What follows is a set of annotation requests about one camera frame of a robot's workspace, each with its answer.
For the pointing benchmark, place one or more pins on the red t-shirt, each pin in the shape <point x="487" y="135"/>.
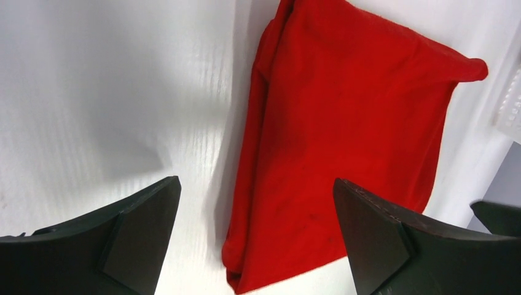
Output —
<point x="336" y="92"/>

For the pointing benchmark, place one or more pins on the white plastic laundry basket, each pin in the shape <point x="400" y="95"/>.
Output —
<point x="507" y="115"/>

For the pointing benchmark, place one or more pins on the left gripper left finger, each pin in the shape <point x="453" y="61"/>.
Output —
<point x="117" y="249"/>

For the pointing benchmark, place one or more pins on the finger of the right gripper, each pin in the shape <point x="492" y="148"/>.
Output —
<point x="499" y="219"/>

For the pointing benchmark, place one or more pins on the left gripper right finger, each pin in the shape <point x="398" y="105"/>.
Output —
<point x="393" y="250"/>

